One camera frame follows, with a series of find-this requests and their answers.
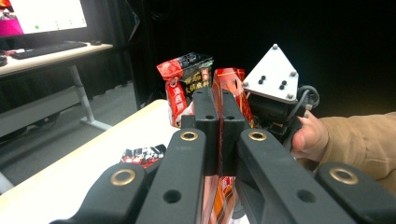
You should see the large red black seasoning packet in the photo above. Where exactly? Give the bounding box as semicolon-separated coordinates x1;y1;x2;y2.
156;51;215;129

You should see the orange seasoning packet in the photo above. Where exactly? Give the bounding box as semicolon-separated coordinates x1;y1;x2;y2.
204;67;255;224

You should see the black keyboard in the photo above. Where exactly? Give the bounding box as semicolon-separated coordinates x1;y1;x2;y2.
9;40;89;61

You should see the small red black packet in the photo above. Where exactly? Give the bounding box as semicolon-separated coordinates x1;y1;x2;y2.
120;143;168;170

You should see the white-legged desk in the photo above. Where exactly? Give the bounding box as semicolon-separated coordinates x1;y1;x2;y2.
0;42;114;140

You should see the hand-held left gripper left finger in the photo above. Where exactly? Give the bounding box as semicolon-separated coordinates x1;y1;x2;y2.
181;86;220;176

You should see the computer monitor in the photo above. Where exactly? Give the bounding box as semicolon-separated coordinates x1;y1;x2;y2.
0;0;90;40

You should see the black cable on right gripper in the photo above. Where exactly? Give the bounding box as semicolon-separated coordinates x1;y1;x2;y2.
285;85;320;123

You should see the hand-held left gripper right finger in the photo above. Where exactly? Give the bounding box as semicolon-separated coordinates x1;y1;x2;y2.
220;89;252;176

